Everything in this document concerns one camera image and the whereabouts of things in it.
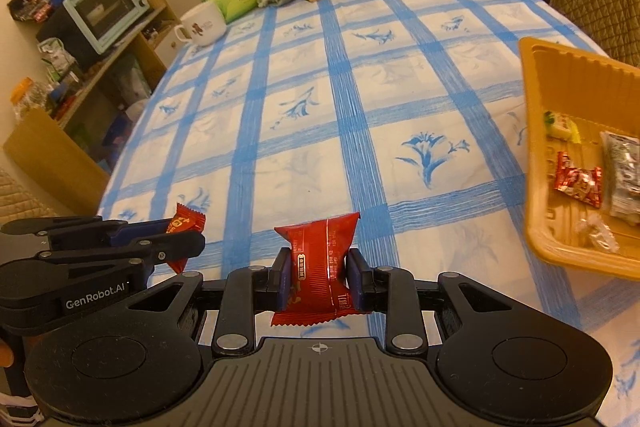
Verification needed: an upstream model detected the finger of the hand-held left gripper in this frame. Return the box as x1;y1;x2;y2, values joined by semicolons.
0;216;174;251
0;232;207;296

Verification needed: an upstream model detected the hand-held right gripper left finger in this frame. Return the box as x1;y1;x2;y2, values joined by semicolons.
125;248;292;360

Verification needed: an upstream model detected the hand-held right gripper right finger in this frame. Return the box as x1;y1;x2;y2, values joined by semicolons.
347;248;517;359

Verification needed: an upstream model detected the red gold twisted candy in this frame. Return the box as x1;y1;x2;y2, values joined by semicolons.
165;202;207;275

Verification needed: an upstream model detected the red pillow snack packet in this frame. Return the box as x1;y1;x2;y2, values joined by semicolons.
270;212;368;327

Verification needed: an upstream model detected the red white print candy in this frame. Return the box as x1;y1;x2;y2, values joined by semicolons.
552;151;604;209

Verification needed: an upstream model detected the clear packet with brown biscuit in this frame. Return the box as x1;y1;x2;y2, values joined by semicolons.
574;213;620;254

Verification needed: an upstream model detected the orange plastic tray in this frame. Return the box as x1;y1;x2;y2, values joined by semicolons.
517;36;640;283

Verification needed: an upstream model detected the yellow green candy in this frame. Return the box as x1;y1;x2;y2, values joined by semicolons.
543;109;582;144

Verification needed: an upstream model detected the grey printed snack packet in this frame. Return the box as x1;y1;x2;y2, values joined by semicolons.
599;131;640;228

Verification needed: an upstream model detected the wooden shelf unit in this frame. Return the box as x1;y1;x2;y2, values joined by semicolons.
2;0;183;218

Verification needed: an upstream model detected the blue checked tablecloth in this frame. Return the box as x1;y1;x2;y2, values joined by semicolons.
96;0;640;427

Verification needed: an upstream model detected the orange lid jar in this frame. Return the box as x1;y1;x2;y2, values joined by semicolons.
11;78;53;122

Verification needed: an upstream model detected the white drawer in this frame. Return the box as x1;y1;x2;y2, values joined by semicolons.
152;24;183;58

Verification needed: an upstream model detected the green white snack bag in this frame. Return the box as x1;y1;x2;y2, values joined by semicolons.
37;38;76;82

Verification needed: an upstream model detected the white mug with print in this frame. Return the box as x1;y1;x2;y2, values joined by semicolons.
172;2;227;48

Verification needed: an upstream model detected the light blue toaster oven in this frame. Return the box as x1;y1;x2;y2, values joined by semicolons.
62;0;151;55

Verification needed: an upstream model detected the red black snack bag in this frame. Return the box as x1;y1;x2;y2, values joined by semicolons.
6;0;56;24

